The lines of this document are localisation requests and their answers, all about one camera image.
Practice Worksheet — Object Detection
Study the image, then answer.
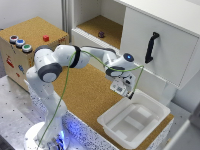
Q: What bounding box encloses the wooden drawer box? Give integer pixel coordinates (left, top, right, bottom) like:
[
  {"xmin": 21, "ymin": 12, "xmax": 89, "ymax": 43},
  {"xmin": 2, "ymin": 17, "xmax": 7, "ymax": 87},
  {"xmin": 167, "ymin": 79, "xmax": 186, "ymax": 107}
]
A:
[{"xmin": 0, "ymin": 16, "xmax": 70, "ymax": 92}]

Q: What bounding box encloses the green cable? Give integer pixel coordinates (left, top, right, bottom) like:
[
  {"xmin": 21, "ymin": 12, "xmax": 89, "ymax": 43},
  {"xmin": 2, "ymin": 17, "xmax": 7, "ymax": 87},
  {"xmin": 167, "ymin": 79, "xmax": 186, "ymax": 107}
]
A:
[{"xmin": 35, "ymin": 50, "xmax": 145, "ymax": 150}]

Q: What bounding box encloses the red button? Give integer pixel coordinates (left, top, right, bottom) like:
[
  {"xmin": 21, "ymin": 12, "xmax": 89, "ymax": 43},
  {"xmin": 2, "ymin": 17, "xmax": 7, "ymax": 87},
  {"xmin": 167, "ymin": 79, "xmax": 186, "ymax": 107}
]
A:
[{"xmin": 9, "ymin": 35, "xmax": 19, "ymax": 45}]

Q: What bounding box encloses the white cabinet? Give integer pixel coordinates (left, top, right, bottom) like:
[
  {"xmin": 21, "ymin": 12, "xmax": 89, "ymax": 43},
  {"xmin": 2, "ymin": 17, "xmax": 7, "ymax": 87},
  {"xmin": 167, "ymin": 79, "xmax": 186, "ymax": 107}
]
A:
[{"xmin": 70, "ymin": 0, "xmax": 200, "ymax": 108}]

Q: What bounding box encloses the purple block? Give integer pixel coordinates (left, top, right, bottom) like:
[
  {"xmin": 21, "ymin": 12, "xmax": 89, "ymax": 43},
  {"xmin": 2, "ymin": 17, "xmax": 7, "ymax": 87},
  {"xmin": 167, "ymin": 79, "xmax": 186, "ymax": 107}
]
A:
[{"xmin": 97, "ymin": 31, "xmax": 106, "ymax": 38}]

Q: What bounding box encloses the blue button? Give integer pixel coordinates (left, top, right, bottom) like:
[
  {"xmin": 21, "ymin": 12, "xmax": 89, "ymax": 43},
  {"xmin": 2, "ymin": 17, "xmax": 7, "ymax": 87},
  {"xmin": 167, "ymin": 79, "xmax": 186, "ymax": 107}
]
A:
[{"xmin": 15, "ymin": 38, "xmax": 26, "ymax": 49}]

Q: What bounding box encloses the white plastic box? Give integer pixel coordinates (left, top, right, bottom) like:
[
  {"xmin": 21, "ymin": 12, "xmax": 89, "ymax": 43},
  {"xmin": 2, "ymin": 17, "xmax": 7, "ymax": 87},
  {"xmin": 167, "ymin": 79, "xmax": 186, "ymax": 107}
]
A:
[{"xmin": 96, "ymin": 89, "xmax": 172, "ymax": 150}]

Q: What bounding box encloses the white sliding door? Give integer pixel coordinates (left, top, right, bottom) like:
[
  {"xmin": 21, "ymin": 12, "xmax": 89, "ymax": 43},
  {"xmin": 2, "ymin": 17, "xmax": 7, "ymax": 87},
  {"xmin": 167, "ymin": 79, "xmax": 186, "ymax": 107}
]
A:
[{"xmin": 119, "ymin": 6, "xmax": 200, "ymax": 90}]

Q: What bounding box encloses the black door handle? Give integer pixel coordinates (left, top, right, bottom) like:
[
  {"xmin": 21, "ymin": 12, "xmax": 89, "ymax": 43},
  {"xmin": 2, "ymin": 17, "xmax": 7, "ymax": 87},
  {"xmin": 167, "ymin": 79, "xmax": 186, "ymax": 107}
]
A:
[{"xmin": 144, "ymin": 31, "xmax": 160, "ymax": 64}]

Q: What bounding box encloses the green button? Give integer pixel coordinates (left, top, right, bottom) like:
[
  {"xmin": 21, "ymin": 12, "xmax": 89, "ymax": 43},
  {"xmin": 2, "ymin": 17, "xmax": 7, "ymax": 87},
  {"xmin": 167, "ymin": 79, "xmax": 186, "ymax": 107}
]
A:
[{"xmin": 21, "ymin": 43, "xmax": 33, "ymax": 54}]

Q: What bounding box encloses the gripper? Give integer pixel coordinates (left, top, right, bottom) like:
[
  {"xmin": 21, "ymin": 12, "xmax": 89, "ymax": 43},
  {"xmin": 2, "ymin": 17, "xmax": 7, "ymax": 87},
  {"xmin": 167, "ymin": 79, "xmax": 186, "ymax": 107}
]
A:
[{"xmin": 110, "ymin": 75, "xmax": 137, "ymax": 99}]

